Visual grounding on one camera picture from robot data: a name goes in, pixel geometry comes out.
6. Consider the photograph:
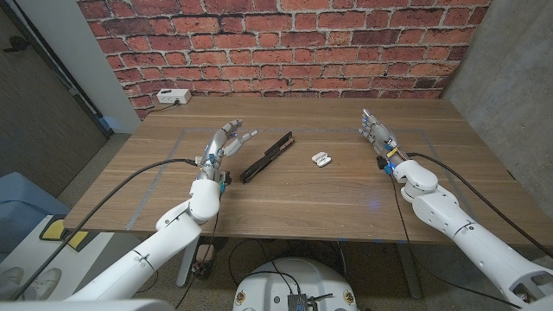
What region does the small grey electronics box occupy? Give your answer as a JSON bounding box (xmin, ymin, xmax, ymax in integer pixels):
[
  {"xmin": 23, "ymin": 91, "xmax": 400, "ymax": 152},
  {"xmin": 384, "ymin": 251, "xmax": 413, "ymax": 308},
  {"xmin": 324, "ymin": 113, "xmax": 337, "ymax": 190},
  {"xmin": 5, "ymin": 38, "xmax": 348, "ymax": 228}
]
[{"xmin": 288, "ymin": 293, "xmax": 308, "ymax": 311}]

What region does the grey metal table leg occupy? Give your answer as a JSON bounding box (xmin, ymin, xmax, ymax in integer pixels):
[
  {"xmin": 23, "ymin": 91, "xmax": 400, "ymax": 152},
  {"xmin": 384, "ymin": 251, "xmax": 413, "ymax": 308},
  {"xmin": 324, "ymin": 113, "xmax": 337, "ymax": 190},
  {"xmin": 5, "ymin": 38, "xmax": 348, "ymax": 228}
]
[
  {"xmin": 175, "ymin": 245, "xmax": 200, "ymax": 289},
  {"xmin": 395, "ymin": 242, "xmax": 423, "ymax": 300}
]

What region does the grey tape outline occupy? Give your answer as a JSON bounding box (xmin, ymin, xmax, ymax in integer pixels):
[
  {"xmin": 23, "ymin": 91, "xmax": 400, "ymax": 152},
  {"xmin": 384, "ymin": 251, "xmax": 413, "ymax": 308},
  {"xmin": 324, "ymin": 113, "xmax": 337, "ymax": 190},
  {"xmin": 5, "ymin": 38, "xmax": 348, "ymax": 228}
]
[{"xmin": 124, "ymin": 127, "xmax": 476, "ymax": 232}]

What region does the black power strip cord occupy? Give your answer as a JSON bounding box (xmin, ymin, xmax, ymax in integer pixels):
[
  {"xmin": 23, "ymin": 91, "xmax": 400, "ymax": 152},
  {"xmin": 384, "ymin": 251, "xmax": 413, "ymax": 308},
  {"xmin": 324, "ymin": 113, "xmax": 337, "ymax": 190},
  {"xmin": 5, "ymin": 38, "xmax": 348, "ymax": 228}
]
[{"xmin": 146, "ymin": 101, "xmax": 181, "ymax": 116}]

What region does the white sneaker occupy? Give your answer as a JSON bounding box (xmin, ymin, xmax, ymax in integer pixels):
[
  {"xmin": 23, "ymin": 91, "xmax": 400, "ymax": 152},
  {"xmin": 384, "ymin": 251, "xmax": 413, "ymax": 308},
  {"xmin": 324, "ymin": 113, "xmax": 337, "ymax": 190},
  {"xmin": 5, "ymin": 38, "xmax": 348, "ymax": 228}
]
[
  {"xmin": 0, "ymin": 266, "xmax": 25, "ymax": 299},
  {"xmin": 23, "ymin": 267, "xmax": 63, "ymax": 301}
]

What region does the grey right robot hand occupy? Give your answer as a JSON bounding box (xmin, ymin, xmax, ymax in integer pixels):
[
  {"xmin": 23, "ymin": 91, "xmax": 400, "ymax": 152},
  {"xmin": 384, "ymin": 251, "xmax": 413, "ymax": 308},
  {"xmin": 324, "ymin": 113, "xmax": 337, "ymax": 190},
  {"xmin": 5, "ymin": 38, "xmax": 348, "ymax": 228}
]
[{"xmin": 358, "ymin": 108, "xmax": 408, "ymax": 170}]

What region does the beige box with wires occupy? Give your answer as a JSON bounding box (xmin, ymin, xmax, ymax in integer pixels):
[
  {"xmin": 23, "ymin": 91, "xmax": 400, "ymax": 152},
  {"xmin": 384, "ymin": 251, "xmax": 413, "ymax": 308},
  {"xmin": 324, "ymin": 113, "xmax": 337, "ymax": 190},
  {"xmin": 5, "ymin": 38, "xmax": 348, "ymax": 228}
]
[{"xmin": 192, "ymin": 244, "xmax": 216, "ymax": 277}]

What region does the white airpods case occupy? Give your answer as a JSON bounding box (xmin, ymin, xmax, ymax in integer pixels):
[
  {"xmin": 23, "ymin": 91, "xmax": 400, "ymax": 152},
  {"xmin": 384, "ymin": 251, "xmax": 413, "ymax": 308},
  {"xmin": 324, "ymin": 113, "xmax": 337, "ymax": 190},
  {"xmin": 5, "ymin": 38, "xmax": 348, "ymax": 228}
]
[{"xmin": 311, "ymin": 151, "xmax": 333, "ymax": 168}]

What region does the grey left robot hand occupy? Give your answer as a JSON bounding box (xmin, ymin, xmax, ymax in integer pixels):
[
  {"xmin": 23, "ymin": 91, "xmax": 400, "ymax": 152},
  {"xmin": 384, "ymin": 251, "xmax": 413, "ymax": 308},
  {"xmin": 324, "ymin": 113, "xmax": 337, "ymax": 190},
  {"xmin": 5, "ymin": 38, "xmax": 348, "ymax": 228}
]
[{"xmin": 196, "ymin": 119, "xmax": 259, "ymax": 181}]

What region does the dark grey door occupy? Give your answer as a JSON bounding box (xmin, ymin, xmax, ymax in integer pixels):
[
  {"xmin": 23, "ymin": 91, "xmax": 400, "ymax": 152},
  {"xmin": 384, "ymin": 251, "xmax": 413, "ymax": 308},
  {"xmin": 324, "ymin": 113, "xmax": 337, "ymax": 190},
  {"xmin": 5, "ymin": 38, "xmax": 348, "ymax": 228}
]
[{"xmin": 0, "ymin": 8, "xmax": 109, "ymax": 198}]

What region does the black door handle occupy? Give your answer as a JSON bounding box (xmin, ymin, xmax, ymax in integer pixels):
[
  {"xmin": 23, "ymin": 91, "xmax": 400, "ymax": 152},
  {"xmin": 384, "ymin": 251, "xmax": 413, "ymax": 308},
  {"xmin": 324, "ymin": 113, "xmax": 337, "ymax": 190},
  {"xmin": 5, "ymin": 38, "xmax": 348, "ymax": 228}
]
[{"xmin": 3, "ymin": 35, "xmax": 30, "ymax": 54}]

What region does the blue padded seat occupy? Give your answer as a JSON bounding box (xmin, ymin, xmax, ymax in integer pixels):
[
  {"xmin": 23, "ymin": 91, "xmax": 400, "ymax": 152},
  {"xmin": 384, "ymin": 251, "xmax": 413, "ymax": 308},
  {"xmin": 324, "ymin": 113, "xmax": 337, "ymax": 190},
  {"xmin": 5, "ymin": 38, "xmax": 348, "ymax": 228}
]
[{"xmin": 0, "ymin": 171, "xmax": 73, "ymax": 254}]

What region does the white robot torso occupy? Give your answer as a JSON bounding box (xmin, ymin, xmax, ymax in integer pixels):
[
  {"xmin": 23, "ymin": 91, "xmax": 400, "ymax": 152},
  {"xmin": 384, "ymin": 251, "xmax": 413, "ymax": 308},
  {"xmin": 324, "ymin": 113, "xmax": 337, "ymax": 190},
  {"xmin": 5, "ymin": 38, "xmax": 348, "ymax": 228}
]
[{"xmin": 232, "ymin": 257, "xmax": 359, "ymax": 311}]

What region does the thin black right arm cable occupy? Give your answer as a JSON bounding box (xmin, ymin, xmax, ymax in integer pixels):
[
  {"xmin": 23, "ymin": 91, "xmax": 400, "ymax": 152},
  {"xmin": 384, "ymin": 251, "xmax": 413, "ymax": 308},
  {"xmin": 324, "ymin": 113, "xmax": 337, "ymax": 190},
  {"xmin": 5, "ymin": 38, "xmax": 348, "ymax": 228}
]
[{"xmin": 389, "ymin": 175, "xmax": 513, "ymax": 310}]

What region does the white power strip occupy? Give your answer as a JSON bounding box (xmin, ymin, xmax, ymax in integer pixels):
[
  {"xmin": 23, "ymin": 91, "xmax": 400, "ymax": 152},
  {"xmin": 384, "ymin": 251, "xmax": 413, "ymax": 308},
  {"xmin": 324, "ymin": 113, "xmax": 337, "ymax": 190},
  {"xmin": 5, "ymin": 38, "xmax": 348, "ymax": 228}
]
[{"xmin": 156, "ymin": 88, "xmax": 193, "ymax": 105}]

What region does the red brick printed backdrop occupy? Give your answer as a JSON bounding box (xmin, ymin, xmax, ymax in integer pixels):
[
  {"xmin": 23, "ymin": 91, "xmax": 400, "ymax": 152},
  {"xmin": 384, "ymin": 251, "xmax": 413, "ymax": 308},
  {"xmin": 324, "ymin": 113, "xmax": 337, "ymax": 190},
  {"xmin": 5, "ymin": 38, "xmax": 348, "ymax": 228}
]
[{"xmin": 77, "ymin": 0, "xmax": 493, "ymax": 121}]

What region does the white floor platform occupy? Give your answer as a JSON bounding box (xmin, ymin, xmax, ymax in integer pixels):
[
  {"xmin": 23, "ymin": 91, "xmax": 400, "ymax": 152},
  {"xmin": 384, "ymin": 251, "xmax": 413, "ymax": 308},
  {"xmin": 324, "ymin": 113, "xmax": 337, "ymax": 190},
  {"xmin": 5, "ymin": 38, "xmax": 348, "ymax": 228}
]
[{"xmin": 0, "ymin": 214, "xmax": 143, "ymax": 301}]

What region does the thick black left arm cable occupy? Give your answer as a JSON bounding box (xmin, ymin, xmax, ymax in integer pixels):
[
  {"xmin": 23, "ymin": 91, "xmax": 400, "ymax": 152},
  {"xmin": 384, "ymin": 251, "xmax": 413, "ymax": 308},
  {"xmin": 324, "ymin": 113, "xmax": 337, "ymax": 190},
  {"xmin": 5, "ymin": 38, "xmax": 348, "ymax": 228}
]
[{"xmin": 10, "ymin": 158, "xmax": 200, "ymax": 301}]

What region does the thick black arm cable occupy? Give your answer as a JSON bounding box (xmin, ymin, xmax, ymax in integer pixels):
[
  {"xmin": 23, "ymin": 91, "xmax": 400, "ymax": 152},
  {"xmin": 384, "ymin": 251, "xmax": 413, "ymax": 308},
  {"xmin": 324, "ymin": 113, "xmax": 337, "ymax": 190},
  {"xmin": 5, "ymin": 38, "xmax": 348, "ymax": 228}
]
[
  {"xmin": 10, "ymin": 158, "xmax": 200, "ymax": 301},
  {"xmin": 405, "ymin": 152, "xmax": 553, "ymax": 259}
]

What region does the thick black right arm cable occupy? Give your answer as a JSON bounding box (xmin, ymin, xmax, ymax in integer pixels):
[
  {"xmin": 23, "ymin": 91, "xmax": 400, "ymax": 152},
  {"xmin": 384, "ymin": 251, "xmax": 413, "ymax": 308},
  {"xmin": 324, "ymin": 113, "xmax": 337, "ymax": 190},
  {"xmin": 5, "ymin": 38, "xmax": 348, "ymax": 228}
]
[{"xmin": 405, "ymin": 152, "xmax": 553, "ymax": 259}]

